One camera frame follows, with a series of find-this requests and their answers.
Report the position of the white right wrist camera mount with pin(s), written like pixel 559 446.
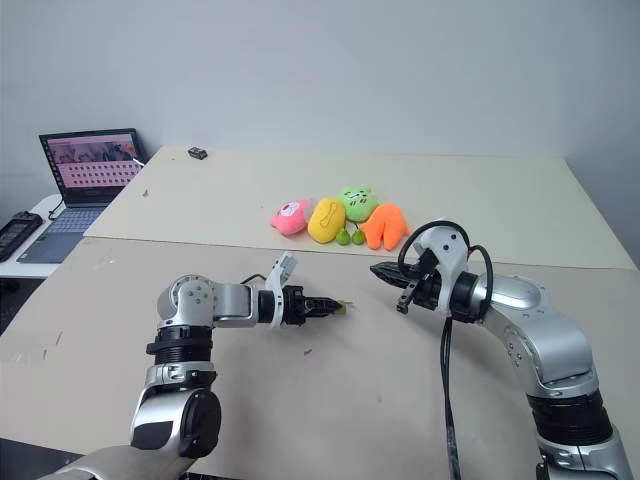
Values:
pixel 447 247

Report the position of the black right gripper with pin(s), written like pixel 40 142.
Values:
pixel 429 285

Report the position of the yellow plush toy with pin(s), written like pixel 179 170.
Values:
pixel 326 220

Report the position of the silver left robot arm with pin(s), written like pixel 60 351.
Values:
pixel 230 305

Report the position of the white side table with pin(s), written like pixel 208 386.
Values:
pixel 40 205

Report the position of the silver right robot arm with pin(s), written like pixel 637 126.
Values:
pixel 550 340

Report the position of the pink plush toy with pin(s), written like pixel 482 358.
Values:
pixel 290 217

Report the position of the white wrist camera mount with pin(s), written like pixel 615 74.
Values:
pixel 447 247
pixel 282 267

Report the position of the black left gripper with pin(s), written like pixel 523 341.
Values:
pixel 295 307

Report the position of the orange plush toy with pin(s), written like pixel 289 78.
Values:
pixel 382 227

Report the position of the black handheld device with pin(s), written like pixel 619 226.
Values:
pixel 17 232

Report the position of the open grey laptop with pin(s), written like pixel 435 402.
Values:
pixel 90 170

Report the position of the brass padlock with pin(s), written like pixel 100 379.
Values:
pixel 341 309

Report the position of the green plush toy with face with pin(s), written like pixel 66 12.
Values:
pixel 357 202

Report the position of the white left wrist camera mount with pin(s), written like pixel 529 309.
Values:
pixel 282 267

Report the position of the small black object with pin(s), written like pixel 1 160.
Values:
pixel 197 152

